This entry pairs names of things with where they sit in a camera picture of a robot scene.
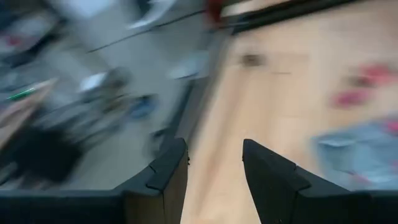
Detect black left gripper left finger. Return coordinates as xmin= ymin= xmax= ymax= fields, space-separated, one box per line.
xmin=114 ymin=138 xmax=190 ymax=224

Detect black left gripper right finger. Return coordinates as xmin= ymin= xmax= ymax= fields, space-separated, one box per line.
xmin=242 ymin=138 xmax=349 ymax=224

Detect grey plastic tool case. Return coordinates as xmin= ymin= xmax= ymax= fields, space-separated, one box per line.
xmin=312 ymin=116 xmax=398 ymax=191

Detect pink handled pliers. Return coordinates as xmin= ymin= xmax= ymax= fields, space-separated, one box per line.
xmin=331 ymin=63 xmax=398 ymax=109

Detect white floor lamp stand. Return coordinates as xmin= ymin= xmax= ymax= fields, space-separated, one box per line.
xmin=126 ymin=0 xmax=180 ymax=30

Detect red black equipment case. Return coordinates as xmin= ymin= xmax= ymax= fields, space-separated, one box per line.
xmin=206 ymin=0 xmax=224 ymax=24

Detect blue coiled cable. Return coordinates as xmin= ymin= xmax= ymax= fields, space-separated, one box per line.
xmin=129 ymin=95 xmax=159 ymax=121

